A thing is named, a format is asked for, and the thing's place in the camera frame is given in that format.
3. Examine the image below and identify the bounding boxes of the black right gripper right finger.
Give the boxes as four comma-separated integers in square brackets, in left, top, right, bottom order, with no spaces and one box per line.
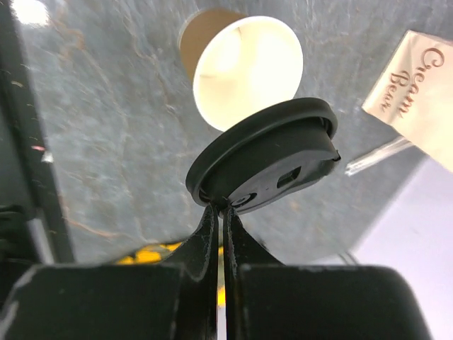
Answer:
[223,208,430,339]

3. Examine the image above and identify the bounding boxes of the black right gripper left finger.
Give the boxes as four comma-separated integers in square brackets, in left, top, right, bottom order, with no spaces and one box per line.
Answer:
[1,206,219,339]

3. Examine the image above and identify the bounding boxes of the black plastic cup lid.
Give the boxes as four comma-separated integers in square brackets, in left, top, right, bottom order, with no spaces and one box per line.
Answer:
[185,98,340,214]

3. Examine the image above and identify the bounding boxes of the brown paper coffee cup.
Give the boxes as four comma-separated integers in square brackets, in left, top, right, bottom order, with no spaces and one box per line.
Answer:
[178,8,304,132]

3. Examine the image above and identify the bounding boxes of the white paper takeout bag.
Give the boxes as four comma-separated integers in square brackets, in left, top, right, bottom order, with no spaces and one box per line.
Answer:
[362,30,452,170]

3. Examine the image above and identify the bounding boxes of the camouflage yellow green cloth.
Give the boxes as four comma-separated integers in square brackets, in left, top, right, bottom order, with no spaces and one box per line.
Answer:
[114,242,226,307]

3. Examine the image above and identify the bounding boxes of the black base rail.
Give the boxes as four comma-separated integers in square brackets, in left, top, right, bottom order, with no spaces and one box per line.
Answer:
[0,0,77,305]

